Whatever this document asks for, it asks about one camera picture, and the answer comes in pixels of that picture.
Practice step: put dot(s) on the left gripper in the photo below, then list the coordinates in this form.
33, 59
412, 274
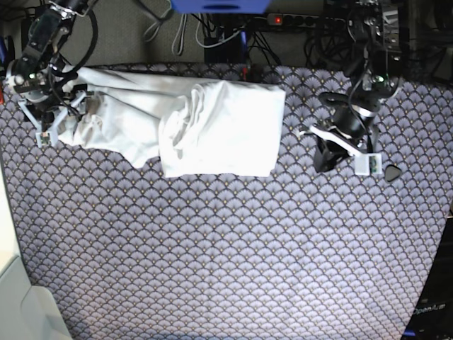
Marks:
351, 124

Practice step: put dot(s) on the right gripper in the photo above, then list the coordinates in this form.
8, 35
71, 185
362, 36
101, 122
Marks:
41, 104

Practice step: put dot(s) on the white T-shirt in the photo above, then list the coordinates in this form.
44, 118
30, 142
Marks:
193, 125

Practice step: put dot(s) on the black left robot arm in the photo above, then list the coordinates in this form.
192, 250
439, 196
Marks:
362, 40

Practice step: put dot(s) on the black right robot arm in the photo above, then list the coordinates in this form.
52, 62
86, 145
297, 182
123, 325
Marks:
40, 73

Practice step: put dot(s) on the black triangular finger pad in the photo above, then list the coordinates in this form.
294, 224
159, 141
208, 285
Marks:
392, 173

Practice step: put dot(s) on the patterned blue table cloth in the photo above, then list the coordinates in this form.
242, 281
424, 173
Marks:
129, 254

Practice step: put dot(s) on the red black clamp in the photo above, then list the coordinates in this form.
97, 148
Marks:
253, 74

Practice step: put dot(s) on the black power strip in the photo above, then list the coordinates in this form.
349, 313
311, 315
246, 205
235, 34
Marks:
291, 20

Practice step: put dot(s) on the black box with logo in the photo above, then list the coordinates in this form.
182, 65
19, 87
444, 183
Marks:
432, 316

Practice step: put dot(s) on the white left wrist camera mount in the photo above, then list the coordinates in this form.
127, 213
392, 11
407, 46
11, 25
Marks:
364, 164

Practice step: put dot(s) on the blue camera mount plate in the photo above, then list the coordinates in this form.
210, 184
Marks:
220, 6

